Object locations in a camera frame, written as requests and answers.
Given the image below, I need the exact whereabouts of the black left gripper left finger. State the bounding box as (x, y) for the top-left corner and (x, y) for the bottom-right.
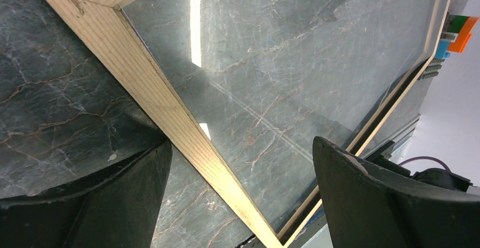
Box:
(1, 140), (173, 247)

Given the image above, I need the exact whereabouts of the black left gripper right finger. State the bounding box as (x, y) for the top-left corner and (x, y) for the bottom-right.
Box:
(312, 136), (479, 247)

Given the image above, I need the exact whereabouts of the clear acrylic sheet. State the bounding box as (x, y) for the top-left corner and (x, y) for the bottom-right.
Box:
(123, 0), (437, 232)

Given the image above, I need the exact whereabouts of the light wooden picture frame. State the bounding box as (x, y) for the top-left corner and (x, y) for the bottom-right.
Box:
(46, 0), (451, 247)

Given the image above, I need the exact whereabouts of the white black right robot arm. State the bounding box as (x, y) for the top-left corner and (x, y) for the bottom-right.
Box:
(312, 136), (479, 247)

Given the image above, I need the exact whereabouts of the dark grey brick baseplate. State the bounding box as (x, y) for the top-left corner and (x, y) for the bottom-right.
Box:
(418, 13), (455, 80)

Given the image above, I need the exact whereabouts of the blue brick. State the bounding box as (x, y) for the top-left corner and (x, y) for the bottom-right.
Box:
(434, 39), (451, 59)

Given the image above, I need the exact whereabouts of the orange curved brick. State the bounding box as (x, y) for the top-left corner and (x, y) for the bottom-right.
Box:
(448, 16), (479, 53)

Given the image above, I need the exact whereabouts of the green brick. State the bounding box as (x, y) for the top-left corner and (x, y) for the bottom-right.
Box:
(447, 15), (469, 34)

